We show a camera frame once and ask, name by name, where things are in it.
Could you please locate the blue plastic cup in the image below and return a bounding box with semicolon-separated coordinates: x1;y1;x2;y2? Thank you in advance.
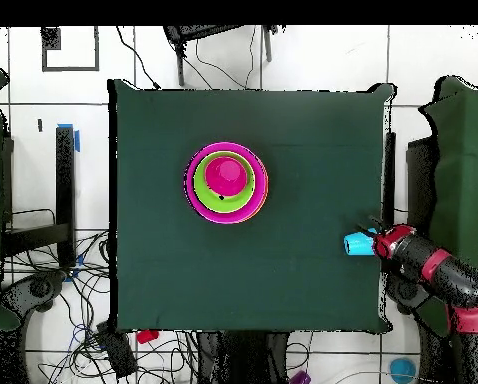
343;227;378;257

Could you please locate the black upright bar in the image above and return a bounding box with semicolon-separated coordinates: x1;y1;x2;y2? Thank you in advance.
382;131;397;225

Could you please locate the grey floor base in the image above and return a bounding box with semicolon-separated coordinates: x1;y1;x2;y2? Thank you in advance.
384;271;434;315

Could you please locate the black box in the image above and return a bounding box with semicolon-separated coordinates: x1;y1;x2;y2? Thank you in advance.
405;135;438;237

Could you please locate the dark green tablecloth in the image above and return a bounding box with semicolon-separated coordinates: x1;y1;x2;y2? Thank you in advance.
108;78;396;334

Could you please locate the orange plastic bowl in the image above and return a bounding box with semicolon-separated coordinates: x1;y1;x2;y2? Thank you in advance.
254;171;270;219

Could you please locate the blue bowl on floor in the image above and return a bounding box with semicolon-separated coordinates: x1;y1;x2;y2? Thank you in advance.
388;356;418;384

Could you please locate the green plastic bowl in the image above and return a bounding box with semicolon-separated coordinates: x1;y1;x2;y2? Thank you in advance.
193;150;257;214

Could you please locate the large pink plastic bowl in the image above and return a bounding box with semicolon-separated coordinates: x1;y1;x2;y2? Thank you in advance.
183;141;269;225

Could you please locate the small red plastic bowl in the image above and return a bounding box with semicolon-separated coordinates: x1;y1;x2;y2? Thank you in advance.
203;155;250;198

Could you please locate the black stand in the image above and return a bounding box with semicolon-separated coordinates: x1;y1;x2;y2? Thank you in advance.
196;331;290;384

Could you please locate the small red floor object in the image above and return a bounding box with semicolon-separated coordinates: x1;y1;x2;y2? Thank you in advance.
136;329;160;345

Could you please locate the black stool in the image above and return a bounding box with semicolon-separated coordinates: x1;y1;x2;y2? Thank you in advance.
162;24;280;87

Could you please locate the black power brick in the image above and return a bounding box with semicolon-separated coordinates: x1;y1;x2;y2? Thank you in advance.
94;321;138;379

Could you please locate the blue tape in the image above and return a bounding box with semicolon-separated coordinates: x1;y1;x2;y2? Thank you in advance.
57;122;81;153

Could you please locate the black floor foot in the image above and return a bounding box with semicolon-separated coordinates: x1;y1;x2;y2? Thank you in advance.
0;269;68;317

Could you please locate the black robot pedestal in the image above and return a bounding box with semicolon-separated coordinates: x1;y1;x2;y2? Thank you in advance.
416;319;478;384

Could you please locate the black cable with plug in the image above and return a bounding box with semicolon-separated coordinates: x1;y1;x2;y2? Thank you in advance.
115;26;161;90

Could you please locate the cable bundle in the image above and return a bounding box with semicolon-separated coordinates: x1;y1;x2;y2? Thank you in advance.
2;207;200;384

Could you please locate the black metal frame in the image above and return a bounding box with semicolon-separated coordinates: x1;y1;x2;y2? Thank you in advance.
0;126;77;268

